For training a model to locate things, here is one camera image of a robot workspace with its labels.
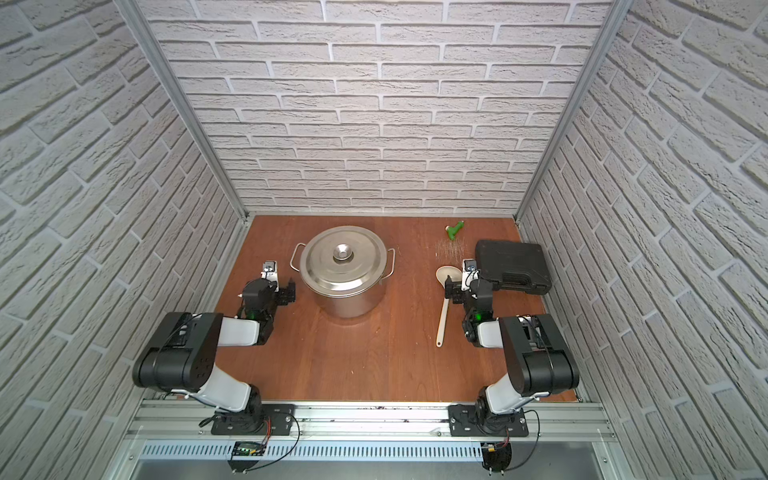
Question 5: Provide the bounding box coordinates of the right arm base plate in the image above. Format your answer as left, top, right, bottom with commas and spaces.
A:
447, 404, 529, 438

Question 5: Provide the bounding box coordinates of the right controller board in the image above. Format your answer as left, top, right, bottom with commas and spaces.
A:
481, 442, 512, 475

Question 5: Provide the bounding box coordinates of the controller board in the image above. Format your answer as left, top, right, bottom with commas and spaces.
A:
481, 442, 512, 475
228, 441, 267, 473

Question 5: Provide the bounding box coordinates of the green plastic fitting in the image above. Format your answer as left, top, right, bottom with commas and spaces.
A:
445, 221, 465, 241

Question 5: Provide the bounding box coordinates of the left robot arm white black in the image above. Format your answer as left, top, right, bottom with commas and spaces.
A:
132, 276, 296, 424

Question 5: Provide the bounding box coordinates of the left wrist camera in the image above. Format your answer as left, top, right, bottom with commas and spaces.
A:
261, 260, 279, 284

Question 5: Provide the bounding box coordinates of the aluminium rail frame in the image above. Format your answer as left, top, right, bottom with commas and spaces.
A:
116, 400, 618, 466

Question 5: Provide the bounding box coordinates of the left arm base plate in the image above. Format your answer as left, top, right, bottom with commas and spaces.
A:
211, 403, 297, 437

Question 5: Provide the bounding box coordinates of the black plastic tool case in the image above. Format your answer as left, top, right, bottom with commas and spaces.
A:
475, 239, 552, 296

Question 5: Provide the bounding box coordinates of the left controller board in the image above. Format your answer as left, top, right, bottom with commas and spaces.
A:
228, 441, 267, 473

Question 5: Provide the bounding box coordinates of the white plastic ladle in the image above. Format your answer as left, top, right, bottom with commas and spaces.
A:
435, 265, 462, 348

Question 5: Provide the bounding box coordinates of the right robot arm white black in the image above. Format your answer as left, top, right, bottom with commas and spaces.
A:
443, 274, 580, 432

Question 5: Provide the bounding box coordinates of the stainless steel pot lid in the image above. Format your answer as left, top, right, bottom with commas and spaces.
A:
299, 226, 388, 298

